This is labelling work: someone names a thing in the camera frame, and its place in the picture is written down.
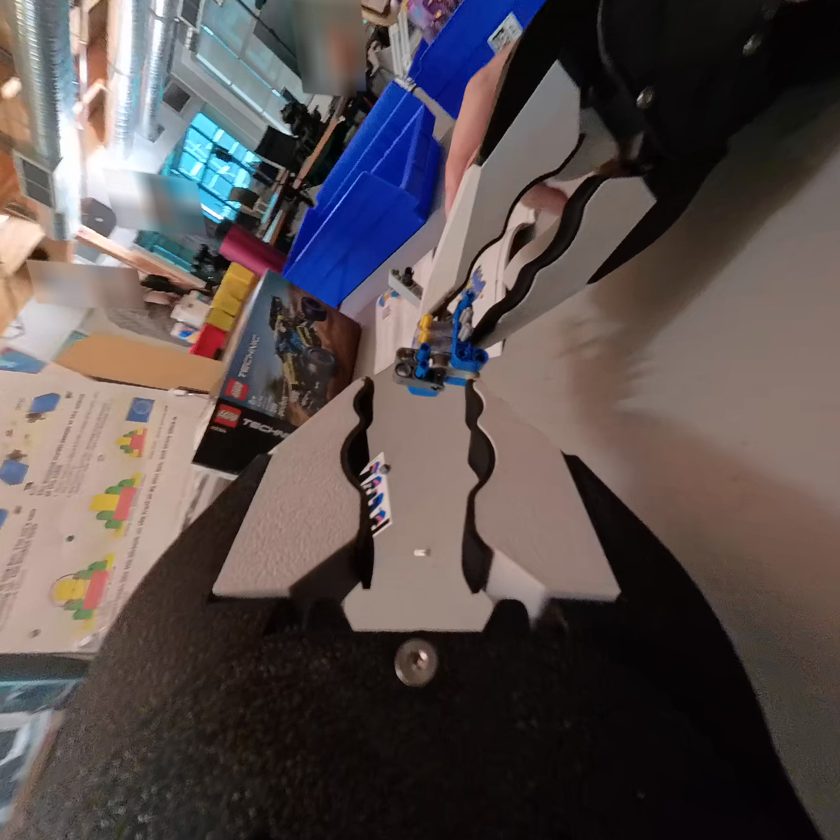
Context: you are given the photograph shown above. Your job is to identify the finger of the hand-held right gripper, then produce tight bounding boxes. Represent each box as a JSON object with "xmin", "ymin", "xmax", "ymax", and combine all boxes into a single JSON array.
[
  {"xmin": 425, "ymin": 61, "xmax": 588, "ymax": 316},
  {"xmin": 474, "ymin": 176, "xmax": 658, "ymax": 347}
]

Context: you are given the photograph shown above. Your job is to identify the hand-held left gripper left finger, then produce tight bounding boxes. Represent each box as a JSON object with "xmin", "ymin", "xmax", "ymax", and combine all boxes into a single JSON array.
[{"xmin": 210, "ymin": 377, "xmax": 376, "ymax": 610}]

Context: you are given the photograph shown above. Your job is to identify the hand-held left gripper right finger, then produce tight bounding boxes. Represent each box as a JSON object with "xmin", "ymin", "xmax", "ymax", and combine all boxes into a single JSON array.
[{"xmin": 461, "ymin": 379, "xmax": 622, "ymax": 619}]

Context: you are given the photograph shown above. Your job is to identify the blue grey lego sub-assembly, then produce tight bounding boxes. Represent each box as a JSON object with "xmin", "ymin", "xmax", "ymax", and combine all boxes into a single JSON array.
[{"xmin": 387, "ymin": 266, "xmax": 490, "ymax": 398}]

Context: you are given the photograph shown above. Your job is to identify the lego sticker sheet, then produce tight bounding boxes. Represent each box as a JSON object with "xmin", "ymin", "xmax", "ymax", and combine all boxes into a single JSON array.
[{"xmin": 360, "ymin": 451, "xmax": 395, "ymax": 536}]

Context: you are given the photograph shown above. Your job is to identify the lego set box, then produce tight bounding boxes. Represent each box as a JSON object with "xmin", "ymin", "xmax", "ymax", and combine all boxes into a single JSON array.
[{"xmin": 192, "ymin": 269, "xmax": 363, "ymax": 475}]

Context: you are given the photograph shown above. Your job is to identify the lego instruction booklet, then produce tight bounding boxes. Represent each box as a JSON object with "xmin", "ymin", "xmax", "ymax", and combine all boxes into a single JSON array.
[{"xmin": 374, "ymin": 249, "xmax": 506, "ymax": 375}]

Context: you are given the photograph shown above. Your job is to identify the person's right hand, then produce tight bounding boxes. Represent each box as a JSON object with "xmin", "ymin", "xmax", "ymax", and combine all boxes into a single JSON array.
[{"xmin": 444, "ymin": 45, "xmax": 519, "ymax": 221}]

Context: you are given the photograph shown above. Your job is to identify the red block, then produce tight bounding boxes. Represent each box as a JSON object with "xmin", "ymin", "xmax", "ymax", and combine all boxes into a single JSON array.
[{"xmin": 190, "ymin": 323, "xmax": 231, "ymax": 361}]

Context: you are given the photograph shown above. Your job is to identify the brown cardboard box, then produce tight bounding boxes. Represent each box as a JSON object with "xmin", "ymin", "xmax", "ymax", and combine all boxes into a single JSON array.
[{"xmin": 52, "ymin": 331, "xmax": 227, "ymax": 395}]

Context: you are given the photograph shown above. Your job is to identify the printed instruction poster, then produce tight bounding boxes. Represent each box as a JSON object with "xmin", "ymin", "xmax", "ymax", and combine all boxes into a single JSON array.
[{"xmin": 0, "ymin": 364, "xmax": 217, "ymax": 657}]

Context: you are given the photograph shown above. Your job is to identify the yellow blocks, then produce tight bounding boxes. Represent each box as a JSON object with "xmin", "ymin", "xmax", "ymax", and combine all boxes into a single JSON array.
[{"xmin": 206, "ymin": 262, "xmax": 258, "ymax": 332}]

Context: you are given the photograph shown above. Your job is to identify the magenta roll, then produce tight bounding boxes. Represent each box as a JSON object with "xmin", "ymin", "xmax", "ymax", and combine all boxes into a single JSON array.
[{"xmin": 218, "ymin": 226, "xmax": 290, "ymax": 277}]

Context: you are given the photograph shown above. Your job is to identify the silver ventilation duct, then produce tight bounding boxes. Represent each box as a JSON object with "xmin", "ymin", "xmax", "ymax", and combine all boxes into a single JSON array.
[
  {"xmin": 112, "ymin": 0, "xmax": 178, "ymax": 152},
  {"xmin": 7, "ymin": 0, "xmax": 80, "ymax": 165}
]

